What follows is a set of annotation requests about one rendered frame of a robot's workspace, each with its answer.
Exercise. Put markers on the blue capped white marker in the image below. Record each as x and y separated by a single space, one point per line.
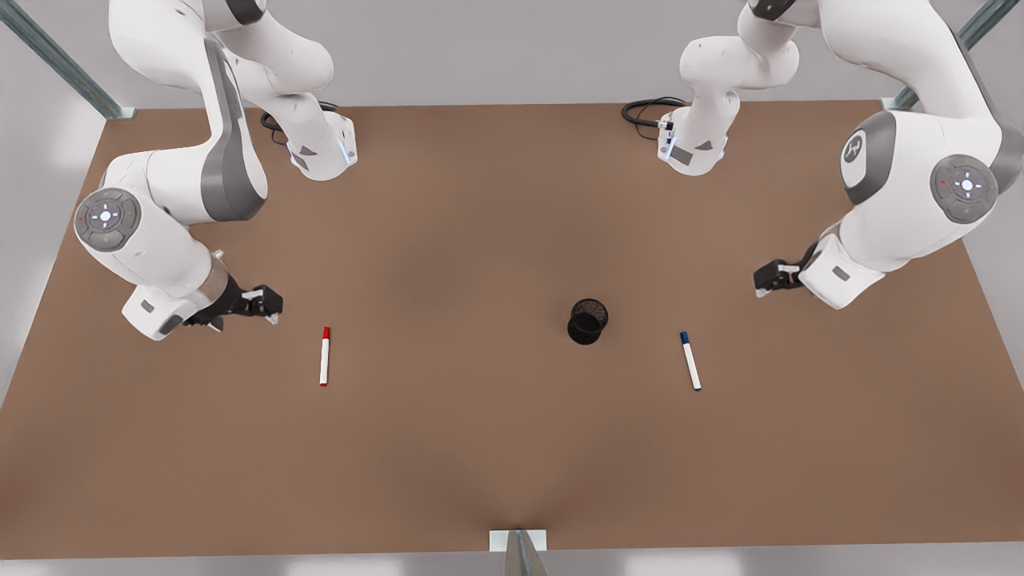
690 361

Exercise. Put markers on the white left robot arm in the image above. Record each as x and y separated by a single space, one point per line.
904 200

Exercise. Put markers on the black mesh pen cup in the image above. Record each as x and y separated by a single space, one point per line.
587 322

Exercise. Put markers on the silver frame post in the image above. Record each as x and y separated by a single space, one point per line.
952 48
520 550
64 60

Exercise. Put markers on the red capped white marker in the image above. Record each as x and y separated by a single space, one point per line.
325 356

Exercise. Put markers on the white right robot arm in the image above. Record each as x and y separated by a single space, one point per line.
176 184

